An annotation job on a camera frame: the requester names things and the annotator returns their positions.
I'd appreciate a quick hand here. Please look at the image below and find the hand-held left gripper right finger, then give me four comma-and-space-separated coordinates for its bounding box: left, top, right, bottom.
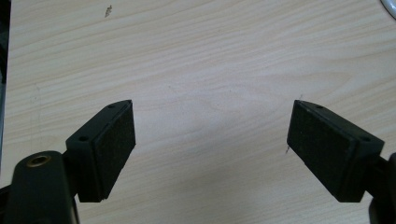
286, 99, 386, 203

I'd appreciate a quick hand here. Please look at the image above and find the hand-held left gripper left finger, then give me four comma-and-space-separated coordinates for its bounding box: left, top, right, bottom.
63, 99, 137, 203

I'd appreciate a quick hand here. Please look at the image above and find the white round object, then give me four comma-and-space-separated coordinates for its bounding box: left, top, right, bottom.
380, 0, 396, 20

